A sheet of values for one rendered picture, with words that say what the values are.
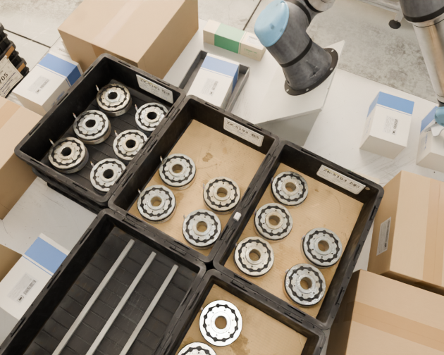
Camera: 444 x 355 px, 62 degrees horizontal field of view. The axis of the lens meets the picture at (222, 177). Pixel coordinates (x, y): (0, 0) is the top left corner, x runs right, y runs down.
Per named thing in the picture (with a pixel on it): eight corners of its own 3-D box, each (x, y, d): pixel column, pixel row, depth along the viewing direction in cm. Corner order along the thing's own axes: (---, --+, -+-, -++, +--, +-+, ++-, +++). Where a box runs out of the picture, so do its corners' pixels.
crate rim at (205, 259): (189, 97, 109) (188, 91, 107) (280, 141, 103) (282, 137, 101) (106, 208, 94) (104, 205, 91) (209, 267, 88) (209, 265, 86)
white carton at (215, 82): (207, 70, 139) (207, 53, 131) (237, 79, 137) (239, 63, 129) (187, 111, 131) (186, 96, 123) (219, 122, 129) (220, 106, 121)
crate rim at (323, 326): (280, 141, 103) (282, 137, 101) (382, 191, 98) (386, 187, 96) (209, 267, 88) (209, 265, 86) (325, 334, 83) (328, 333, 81)
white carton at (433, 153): (421, 117, 134) (435, 103, 125) (455, 127, 132) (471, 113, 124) (415, 164, 125) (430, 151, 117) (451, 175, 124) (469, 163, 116)
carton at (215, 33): (203, 41, 145) (202, 29, 140) (208, 31, 148) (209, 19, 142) (260, 61, 142) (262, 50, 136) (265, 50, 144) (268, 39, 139)
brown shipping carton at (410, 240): (378, 191, 121) (401, 169, 106) (446, 210, 119) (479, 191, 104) (365, 280, 109) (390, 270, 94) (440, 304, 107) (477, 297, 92)
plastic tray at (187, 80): (200, 58, 142) (200, 48, 137) (249, 75, 139) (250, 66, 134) (168, 112, 131) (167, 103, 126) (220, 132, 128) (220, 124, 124)
